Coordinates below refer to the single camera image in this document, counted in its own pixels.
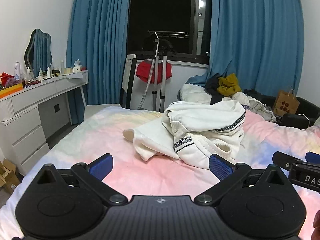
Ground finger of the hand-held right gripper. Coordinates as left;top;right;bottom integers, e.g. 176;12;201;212
305;152;320;165
272;151;304;173

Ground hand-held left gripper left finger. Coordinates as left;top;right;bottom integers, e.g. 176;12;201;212
36;154;128;206

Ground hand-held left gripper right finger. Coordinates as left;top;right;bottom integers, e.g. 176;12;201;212
194;154;288;207

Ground white garment with black trim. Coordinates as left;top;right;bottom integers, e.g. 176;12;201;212
122;99;247;170

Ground person's right forearm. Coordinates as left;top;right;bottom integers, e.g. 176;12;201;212
313;209;320;240

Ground pile of white grey clothes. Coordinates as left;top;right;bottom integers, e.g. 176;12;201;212
231;91;277;122

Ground pastel tie-dye bed sheet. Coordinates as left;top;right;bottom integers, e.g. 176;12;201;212
0;104;320;240

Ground black chair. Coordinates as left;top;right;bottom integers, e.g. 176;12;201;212
260;94;320;128

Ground brown paper bag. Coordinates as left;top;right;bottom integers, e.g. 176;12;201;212
272;88;300;116

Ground mustard yellow garment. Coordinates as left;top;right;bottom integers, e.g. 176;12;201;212
217;73;243;97

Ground white and black folding board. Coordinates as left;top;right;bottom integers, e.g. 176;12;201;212
120;54;138;108

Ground cardboard boxes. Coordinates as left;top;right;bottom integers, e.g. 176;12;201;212
0;158;21;196

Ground white dressing table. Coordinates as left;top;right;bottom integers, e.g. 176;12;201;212
0;70;89;177

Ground white tissue box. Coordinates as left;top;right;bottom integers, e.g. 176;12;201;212
72;59;83;74

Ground garment steamer stand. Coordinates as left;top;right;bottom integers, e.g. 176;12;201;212
138;31;177;111

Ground red garment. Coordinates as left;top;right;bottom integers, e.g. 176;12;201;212
135;60;173;83

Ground orange box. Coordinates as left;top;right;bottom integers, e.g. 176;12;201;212
0;83;24;99

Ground blue curtain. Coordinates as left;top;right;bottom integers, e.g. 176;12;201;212
186;0;305;98
65;0;132;108

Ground red decorations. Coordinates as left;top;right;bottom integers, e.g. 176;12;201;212
0;72;15;86

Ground wavy-edged mirror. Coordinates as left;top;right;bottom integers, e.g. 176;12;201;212
24;29;53;68

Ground outdoor drying rack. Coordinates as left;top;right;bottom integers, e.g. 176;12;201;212
147;30;190;40

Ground dark window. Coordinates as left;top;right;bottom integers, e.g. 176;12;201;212
126;0;213;67

